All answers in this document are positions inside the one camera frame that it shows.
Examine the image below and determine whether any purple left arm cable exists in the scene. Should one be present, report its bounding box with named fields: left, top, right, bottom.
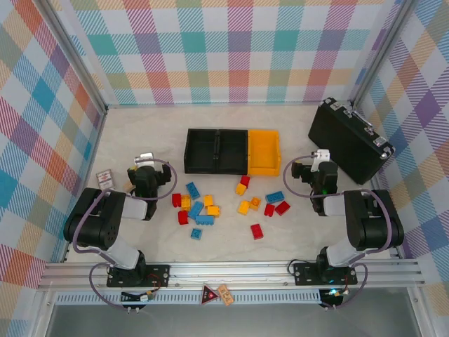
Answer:
left=72, top=158, right=177, bottom=312

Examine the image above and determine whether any yellow plastic bin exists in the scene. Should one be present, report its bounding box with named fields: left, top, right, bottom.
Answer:
left=247, top=128, right=281, bottom=177

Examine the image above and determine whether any orange paper tag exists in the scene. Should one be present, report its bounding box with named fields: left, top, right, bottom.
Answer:
left=216, top=285, right=234, bottom=306

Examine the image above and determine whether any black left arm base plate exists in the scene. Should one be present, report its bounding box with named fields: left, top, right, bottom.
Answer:
left=106, top=263, right=172, bottom=289

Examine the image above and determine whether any black briefcase with metal latches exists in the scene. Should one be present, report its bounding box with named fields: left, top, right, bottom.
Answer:
left=307, top=97, right=396, bottom=186

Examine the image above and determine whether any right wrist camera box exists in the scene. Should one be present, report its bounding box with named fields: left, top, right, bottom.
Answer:
left=313, top=149, right=332, bottom=168

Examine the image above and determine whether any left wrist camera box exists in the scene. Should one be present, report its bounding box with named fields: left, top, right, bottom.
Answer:
left=134, top=151, right=155, bottom=166

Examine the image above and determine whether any white slotted cable duct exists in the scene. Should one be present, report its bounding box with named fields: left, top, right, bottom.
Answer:
left=55, top=289, right=323, bottom=305

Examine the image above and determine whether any aluminium mounting rail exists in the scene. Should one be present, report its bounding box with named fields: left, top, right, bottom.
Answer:
left=37, top=261, right=427, bottom=291

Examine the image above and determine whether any playing card box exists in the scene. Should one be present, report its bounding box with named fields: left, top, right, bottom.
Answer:
left=95, top=168, right=116, bottom=192

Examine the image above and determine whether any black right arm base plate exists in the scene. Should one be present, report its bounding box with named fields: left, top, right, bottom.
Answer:
left=293, top=262, right=359, bottom=286

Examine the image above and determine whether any grey metal plate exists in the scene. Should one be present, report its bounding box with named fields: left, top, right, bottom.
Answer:
left=44, top=303, right=422, bottom=337

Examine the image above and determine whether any black plastic bin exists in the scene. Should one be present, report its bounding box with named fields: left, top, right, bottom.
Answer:
left=216, top=128, right=250, bottom=176
left=183, top=128, right=219, bottom=176

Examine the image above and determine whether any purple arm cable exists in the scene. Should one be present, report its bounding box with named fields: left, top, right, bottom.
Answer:
left=283, top=154, right=394, bottom=312
left=72, top=158, right=177, bottom=312

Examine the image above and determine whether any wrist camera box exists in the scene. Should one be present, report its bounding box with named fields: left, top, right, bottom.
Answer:
left=134, top=151, right=155, bottom=166
left=313, top=149, right=332, bottom=168

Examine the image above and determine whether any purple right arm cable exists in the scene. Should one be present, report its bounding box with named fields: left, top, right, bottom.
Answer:
left=283, top=154, right=394, bottom=312

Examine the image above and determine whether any red triangle sticker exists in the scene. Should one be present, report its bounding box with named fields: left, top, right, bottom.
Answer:
left=200, top=284, right=219, bottom=307

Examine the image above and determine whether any aluminium frame post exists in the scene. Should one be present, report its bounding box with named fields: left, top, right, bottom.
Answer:
left=351, top=0, right=420, bottom=110
left=41, top=0, right=108, bottom=117

